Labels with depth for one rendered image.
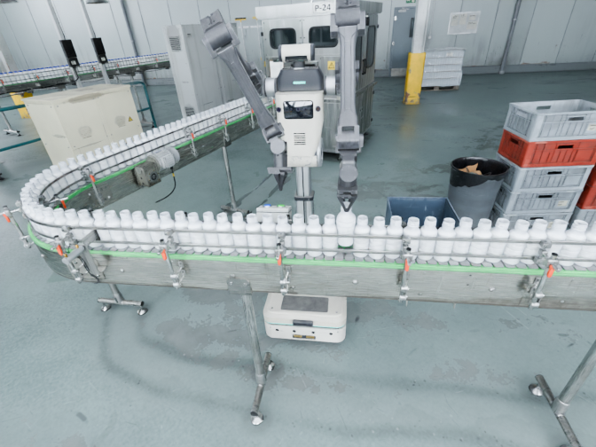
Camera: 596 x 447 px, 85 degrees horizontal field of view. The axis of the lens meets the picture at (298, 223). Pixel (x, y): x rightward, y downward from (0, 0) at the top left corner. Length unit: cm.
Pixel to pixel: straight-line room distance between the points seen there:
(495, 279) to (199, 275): 115
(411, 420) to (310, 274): 106
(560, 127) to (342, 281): 244
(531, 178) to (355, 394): 233
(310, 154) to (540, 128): 205
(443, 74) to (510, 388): 913
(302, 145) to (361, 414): 145
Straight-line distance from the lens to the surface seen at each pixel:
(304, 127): 166
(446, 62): 1054
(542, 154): 335
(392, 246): 124
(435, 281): 134
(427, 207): 190
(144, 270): 155
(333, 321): 205
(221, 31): 126
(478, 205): 325
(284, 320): 209
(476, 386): 226
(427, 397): 213
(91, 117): 509
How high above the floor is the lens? 177
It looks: 32 degrees down
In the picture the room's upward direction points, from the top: 3 degrees counter-clockwise
